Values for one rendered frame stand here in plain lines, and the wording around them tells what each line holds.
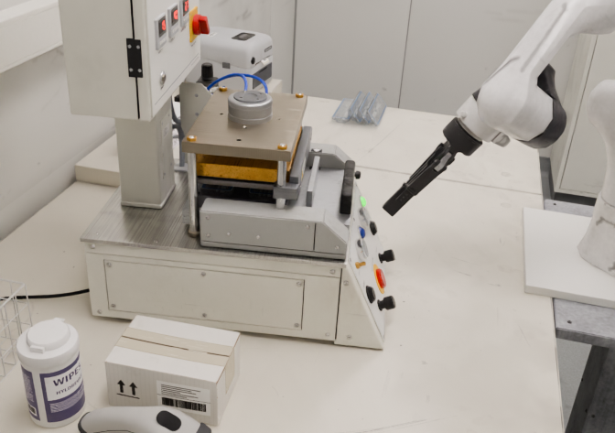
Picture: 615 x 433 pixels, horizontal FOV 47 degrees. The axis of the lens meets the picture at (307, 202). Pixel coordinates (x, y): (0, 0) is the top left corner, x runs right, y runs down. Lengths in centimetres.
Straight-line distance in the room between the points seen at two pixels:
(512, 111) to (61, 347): 79
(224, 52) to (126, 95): 116
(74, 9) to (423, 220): 96
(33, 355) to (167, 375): 19
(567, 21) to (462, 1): 243
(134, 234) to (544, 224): 97
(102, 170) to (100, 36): 75
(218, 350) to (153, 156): 38
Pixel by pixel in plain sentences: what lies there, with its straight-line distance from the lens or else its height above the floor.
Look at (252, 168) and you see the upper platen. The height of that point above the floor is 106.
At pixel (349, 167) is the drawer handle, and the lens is 132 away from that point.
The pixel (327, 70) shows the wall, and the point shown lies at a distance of 385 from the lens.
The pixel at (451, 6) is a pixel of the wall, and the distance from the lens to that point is 368.
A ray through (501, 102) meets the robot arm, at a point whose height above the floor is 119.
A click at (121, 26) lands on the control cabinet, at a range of 110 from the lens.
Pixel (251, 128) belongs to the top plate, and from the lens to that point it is 121.
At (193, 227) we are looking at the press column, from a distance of 123.
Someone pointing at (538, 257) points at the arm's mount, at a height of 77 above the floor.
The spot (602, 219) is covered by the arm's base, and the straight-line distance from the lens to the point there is 161.
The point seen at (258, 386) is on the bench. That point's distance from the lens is 120.
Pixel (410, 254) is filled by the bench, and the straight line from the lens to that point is 157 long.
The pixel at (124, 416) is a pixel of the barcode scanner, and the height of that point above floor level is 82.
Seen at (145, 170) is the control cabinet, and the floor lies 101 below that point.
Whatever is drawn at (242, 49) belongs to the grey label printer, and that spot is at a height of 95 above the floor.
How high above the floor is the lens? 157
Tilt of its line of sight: 28 degrees down
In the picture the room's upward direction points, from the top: 3 degrees clockwise
